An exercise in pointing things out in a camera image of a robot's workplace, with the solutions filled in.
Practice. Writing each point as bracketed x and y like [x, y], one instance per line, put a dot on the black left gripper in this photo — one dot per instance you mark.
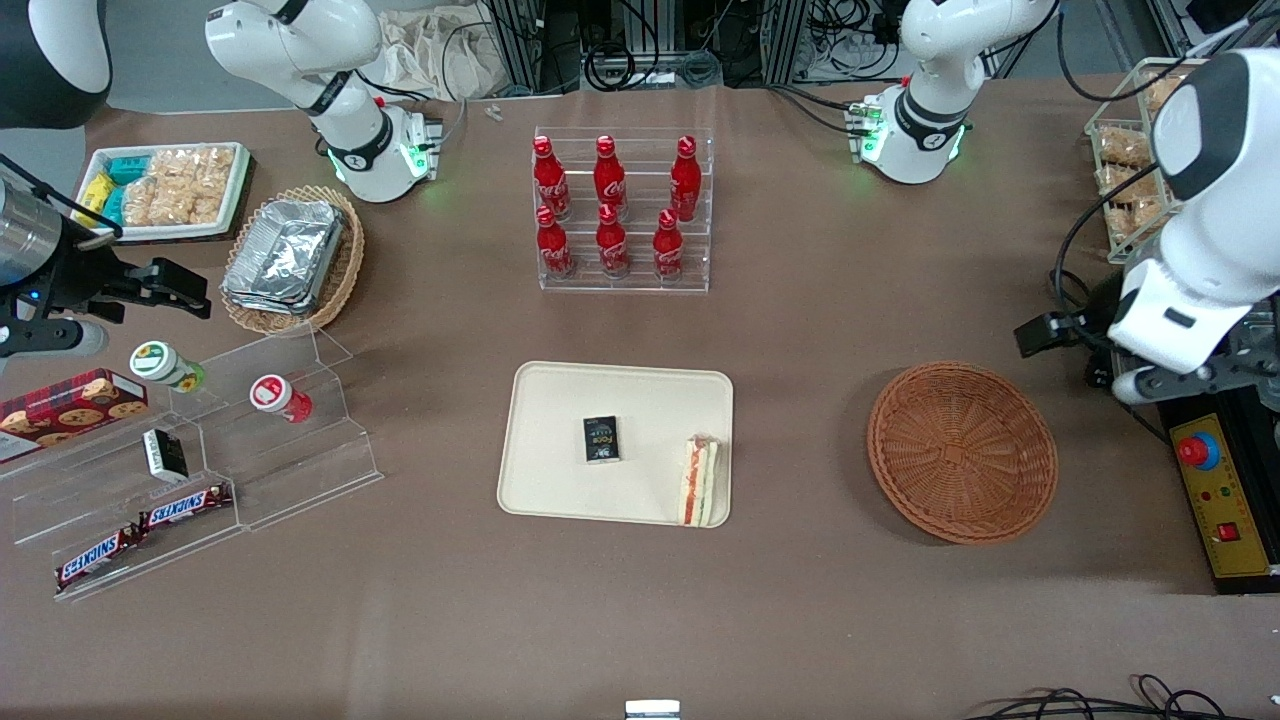
[1088, 327]

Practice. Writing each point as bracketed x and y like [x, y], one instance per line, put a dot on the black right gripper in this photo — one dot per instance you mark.
[82, 277]

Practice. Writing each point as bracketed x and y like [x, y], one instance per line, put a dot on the triangular sandwich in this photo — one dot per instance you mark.
[698, 485]

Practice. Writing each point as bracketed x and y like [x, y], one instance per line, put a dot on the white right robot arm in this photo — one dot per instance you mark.
[352, 130]

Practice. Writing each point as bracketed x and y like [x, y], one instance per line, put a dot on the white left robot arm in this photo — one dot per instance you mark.
[1215, 220]

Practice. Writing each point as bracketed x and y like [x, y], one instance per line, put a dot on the white rectangular snack tray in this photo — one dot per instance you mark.
[235, 200]

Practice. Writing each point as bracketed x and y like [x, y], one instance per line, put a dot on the round brown wicker basket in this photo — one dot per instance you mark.
[960, 455]

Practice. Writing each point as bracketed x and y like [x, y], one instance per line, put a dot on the oval light wicker basket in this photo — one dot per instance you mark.
[340, 285]

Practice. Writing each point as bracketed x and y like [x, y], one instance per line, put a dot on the beige plastic serving tray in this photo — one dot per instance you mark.
[560, 480]

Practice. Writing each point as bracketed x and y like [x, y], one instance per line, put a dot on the green capped drink bottle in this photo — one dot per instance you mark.
[160, 363]

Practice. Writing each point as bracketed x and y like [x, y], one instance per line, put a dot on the clear rice cracker pack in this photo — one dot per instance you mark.
[195, 162]
[190, 203]
[140, 203]

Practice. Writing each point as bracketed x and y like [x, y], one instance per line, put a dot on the teal snack packet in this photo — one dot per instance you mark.
[113, 205]
[128, 169]

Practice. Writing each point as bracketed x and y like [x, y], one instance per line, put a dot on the stack of foil trays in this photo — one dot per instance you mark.
[285, 255]

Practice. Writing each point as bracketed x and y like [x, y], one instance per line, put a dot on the grey cylindrical wrist attachment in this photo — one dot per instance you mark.
[60, 340]

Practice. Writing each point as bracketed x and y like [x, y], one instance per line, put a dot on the yellow snack packet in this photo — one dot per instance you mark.
[93, 192]

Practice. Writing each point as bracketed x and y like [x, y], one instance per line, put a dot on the clear bagged pastry pack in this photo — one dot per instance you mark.
[1135, 218]
[1122, 145]
[1160, 92]
[1125, 182]

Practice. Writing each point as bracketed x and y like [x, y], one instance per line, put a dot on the red capped drink bottle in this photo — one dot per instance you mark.
[278, 397]

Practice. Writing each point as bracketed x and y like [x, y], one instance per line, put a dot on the red cookie box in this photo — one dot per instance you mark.
[70, 410]

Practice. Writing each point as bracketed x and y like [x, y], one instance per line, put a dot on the small black white box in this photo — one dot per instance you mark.
[165, 455]

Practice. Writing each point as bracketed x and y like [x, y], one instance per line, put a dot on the red emergency stop button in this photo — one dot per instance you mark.
[1196, 452]

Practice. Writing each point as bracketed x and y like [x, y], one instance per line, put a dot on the snickers chocolate bar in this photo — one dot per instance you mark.
[92, 557]
[185, 507]

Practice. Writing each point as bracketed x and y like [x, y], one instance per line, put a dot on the clear acrylic stepped display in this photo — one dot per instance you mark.
[300, 470]

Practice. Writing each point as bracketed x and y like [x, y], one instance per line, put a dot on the yellow control box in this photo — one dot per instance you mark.
[1235, 540]

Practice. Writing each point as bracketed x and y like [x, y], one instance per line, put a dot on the beige cloth bag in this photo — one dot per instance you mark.
[440, 55]

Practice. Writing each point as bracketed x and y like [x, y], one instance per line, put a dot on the red cola bottle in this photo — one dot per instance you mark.
[554, 248]
[609, 178]
[550, 180]
[685, 180]
[612, 245]
[668, 250]

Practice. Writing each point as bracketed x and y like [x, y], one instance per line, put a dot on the clear acrylic bottle rack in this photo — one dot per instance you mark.
[640, 250]

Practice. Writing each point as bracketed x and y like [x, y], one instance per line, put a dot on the small black card box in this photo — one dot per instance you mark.
[602, 440]

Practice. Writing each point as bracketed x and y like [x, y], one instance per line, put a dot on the small white edge device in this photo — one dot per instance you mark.
[652, 710]

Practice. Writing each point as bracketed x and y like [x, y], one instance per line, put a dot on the aluminium frame post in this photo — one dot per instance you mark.
[530, 45]
[787, 40]

